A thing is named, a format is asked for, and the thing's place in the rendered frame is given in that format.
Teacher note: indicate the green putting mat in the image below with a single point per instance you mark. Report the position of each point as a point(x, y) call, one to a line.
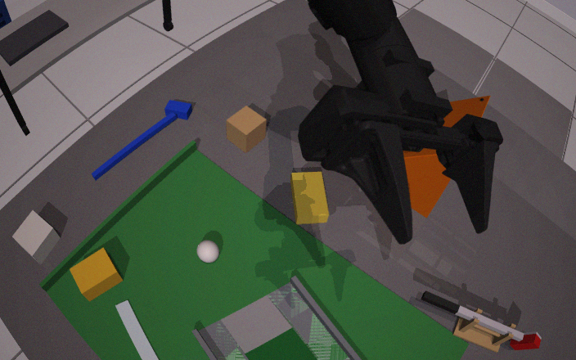
point(172, 291)

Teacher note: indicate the white golf ball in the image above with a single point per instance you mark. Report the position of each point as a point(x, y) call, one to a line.
point(208, 251)

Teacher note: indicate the red golf putter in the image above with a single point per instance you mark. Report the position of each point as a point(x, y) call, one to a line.
point(520, 340)

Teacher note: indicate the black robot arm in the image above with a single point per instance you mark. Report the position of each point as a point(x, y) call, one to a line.
point(367, 25)

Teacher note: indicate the blue putter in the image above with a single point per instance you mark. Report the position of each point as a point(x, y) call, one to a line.
point(173, 110)

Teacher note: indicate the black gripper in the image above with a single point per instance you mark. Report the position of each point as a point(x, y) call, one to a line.
point(360, 133)

